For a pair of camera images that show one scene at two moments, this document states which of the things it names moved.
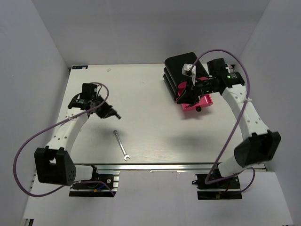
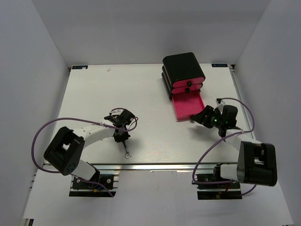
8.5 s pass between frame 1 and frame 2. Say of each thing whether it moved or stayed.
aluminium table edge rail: stayed
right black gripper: moved
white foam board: stayed
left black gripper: moved
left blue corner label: stayed
